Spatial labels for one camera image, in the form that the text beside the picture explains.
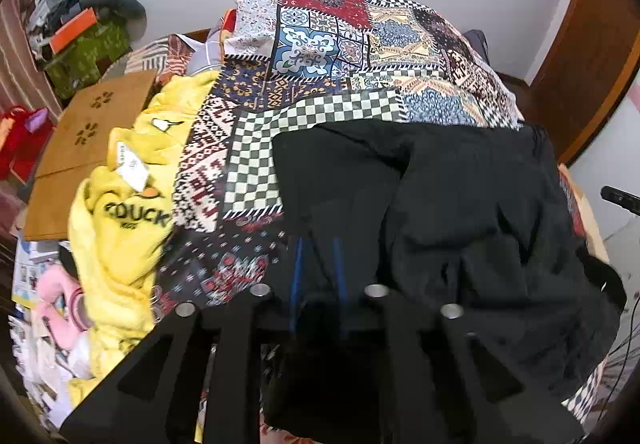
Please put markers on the striped brown curtain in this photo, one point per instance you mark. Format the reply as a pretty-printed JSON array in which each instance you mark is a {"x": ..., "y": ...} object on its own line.
[{"x": 15, "y": 73}]

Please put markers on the dark grey cloth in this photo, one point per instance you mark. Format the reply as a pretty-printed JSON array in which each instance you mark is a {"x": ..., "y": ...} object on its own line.
[{"x": 475, "y": 43}]

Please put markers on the pile of papers and booklets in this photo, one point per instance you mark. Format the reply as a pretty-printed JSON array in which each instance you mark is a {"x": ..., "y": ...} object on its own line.
[{"x": 30, "y": 374}]

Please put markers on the black zip hoodie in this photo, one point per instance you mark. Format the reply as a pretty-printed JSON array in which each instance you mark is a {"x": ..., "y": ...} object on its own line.
[{"x": 450, "y": 204}]

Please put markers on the striped orange cloth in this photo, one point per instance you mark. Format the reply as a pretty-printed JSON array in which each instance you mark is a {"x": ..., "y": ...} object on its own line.
[{"x": 150, "y": 56}]

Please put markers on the green patterned cloth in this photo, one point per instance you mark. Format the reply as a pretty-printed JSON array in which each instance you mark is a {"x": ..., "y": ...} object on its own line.
[{"x": 90, "y": 58}]

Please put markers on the orange box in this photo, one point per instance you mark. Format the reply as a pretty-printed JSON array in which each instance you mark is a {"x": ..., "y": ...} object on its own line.
[{"x": 75, "y": 26}]

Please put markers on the grey pillow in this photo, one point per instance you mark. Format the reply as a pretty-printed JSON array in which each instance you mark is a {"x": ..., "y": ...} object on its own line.
[{"x": 120, "y": 1}]

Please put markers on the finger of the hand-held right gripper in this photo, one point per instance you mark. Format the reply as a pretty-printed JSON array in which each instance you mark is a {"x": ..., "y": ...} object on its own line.
[{"x": 622, "y": 199}]

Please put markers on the pink plush toy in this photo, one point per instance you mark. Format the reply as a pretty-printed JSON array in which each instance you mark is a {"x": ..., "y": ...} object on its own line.
[{"x": 55, "y": 294}]

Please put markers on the red plush toy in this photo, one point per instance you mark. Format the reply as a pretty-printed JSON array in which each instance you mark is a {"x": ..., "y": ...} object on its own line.
[{"x": 20, "y": 143}]

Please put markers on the yellow fleece garment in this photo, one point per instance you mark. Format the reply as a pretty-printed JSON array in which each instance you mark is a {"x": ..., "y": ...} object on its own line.
[{"x": 125, "y": 244}]

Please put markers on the patchwork patterned blanket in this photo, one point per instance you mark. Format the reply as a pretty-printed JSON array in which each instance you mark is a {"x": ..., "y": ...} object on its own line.
[{"x": 310, "y": 43}]

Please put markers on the wooden lap desk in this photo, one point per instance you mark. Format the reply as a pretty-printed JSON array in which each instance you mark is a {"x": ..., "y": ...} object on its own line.
[{"x": 75, "y": 158}]

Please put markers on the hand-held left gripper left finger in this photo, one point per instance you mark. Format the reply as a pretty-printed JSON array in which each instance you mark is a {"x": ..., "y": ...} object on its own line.
[{"x": 298, "y": 274}]

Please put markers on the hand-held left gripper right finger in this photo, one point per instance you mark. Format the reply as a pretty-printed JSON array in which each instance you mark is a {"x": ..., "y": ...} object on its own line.
[{"x": 340, "y": 274}]

